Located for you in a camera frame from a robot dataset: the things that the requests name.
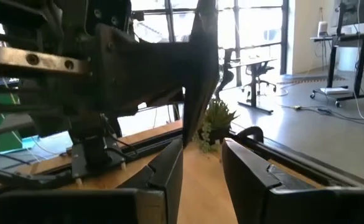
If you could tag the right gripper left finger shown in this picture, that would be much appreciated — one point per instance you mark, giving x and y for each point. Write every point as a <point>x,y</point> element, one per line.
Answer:
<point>170,174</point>

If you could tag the black monitor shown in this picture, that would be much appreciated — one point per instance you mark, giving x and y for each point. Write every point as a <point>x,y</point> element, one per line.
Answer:
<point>356,12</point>

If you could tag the small white device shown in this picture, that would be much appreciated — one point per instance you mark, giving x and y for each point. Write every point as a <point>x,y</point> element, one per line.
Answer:
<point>322,29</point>

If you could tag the black standing desk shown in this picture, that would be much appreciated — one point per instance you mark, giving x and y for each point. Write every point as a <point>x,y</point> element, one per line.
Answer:
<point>254,93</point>

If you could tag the black office chair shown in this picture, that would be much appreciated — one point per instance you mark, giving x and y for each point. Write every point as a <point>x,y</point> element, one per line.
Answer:
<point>259,70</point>

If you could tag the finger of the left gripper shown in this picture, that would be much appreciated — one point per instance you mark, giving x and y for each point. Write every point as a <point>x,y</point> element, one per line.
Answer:
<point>156,68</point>

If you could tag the small green potted plant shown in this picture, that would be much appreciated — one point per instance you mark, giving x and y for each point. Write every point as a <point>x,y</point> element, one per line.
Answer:
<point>216,118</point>

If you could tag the green board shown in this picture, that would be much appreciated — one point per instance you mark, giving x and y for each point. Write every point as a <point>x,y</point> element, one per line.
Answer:
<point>1,133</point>

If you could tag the black wheeled desk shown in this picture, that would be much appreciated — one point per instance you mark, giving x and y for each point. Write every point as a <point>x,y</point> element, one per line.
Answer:
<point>332,62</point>

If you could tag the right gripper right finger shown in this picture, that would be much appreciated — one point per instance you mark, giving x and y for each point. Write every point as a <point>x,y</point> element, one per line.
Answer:
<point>247,180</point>

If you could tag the flat white box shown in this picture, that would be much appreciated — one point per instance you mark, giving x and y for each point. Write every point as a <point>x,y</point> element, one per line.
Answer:
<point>334,91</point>

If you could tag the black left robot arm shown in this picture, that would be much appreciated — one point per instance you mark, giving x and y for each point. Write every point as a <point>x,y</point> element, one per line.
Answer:
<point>91,149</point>

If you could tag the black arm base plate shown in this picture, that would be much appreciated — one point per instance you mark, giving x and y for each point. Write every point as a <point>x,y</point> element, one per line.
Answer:
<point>82,169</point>

